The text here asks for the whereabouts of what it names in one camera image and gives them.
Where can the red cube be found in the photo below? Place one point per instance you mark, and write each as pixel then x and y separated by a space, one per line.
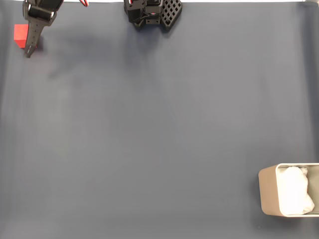
pixel 20 32

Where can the silver metal tin box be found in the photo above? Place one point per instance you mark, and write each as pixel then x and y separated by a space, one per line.
pixel 268 191

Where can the dark grey table mat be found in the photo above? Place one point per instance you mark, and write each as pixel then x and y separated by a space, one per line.
pixel 159 124

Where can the white crumpled tissue paper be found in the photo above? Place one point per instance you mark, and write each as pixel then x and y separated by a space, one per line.
pixel 294 191

